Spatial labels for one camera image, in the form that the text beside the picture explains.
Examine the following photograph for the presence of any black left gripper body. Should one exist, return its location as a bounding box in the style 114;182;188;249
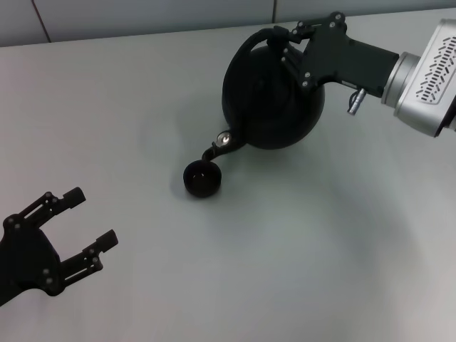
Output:
0;214;64;307

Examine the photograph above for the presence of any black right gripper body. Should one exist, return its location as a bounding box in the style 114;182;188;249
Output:
300;21;400;98

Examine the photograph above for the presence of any black teapot with arched handle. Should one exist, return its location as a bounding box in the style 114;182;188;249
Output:
202;28;327;170

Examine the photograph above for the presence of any small dark teacup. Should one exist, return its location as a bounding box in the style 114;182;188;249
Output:
182;160;224;199

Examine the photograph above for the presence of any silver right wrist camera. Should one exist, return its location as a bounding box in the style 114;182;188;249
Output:
391;17;456;138

